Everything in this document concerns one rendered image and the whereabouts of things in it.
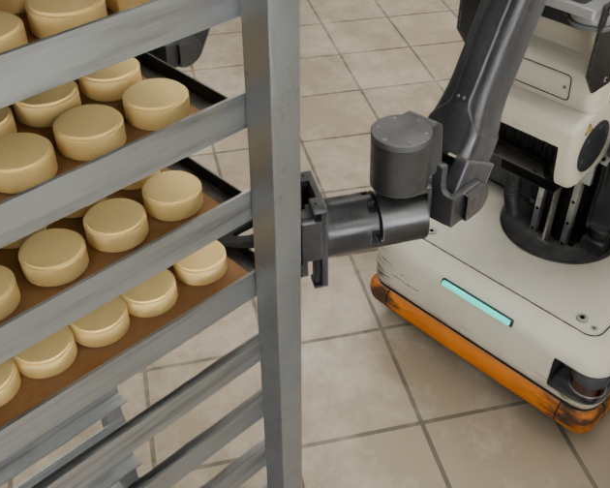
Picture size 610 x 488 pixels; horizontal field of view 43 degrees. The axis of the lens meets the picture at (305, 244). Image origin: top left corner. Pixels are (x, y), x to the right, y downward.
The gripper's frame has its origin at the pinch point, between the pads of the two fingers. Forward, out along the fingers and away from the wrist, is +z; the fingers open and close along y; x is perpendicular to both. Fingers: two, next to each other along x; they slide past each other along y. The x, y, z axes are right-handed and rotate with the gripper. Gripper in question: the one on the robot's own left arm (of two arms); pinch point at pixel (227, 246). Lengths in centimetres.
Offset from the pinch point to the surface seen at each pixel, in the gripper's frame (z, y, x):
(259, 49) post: -3.3, 23.7, 7.4
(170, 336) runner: 6.6, 0.6, 10.6
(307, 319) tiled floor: -25, -98, -78
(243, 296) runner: -0.3, -0.5, 6.6
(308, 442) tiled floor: -16, -97, -41
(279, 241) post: -3.6, 6.7, 8.2
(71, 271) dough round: 12.8, 9.7, 10.7
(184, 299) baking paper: 5.0, -0.2, 5.8
